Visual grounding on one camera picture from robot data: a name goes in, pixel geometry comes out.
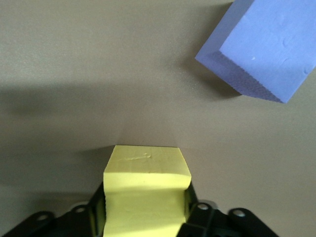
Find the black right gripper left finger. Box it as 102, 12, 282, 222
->
0, 182, 107, 237

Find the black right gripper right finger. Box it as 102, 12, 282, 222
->
176, 184, 279, 237

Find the yellow foam block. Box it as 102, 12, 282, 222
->
103, 145, 192, 237

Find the purple foam block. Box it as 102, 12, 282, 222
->
195, 0, 316, 104

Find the brown table cover sheet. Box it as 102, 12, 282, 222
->
0, 0, 316, 237

